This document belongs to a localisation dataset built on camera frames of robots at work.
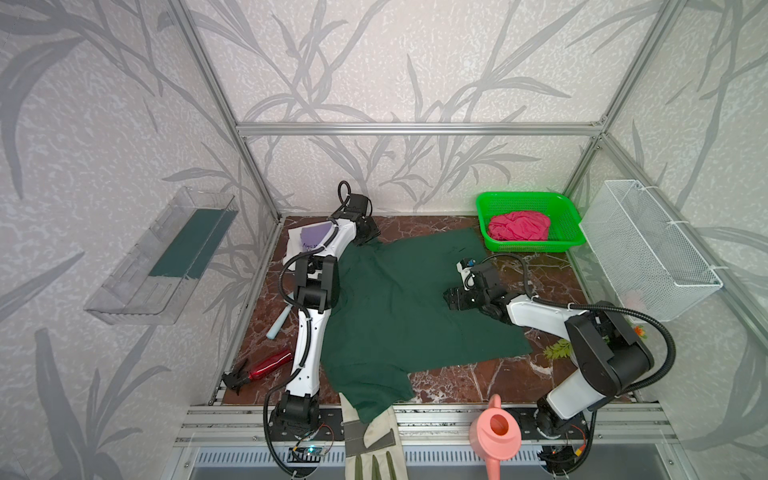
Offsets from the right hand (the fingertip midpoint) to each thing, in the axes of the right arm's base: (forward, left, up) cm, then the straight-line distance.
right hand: (454, 284), depth 95 cm
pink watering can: (-42, -3, +8) cm, 42 cm away
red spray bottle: (-27, +61, -3) cm, 67 cm away
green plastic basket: (+24, -45, -3) cm, 52 cm away
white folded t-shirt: (+17, +56, -2) cm, 58 cm away
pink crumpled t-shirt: (+25, -27, -1) cm, 37 cm away
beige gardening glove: (-44, +24, -3) cm, 50 cm away
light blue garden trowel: (-12, +54, -2) cm, 56 cm away
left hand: (+25, +25, +2) cm, 36 cm away
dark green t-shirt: (-10, +20, -4) cm, 23 cm away
